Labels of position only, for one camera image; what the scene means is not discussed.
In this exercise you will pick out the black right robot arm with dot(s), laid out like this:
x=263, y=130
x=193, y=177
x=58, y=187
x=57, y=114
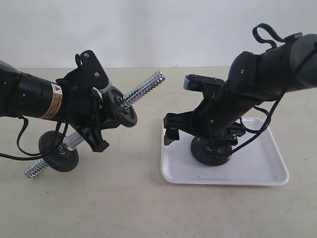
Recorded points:
x=252, y=80

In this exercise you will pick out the black weight plate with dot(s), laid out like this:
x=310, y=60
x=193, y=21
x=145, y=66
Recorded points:
x=203, y=153
x=57, y=160
x=125, y=115

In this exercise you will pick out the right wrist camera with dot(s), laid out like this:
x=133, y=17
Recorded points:
x=204, y=84

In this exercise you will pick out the white plastic tray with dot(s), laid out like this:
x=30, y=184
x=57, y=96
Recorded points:
x=258, y=164

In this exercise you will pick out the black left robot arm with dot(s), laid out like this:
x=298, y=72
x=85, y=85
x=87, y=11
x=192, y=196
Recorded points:
x=24, y=95

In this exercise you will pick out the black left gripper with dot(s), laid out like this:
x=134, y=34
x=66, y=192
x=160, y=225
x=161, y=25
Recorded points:
x=84, y=111

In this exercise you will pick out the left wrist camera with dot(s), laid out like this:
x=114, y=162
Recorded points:
x=91, y=73

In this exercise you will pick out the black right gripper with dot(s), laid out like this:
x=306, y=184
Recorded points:
x=213, y=120

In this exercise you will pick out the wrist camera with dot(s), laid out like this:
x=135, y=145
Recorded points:
x=91, y=73
x=204, y=84

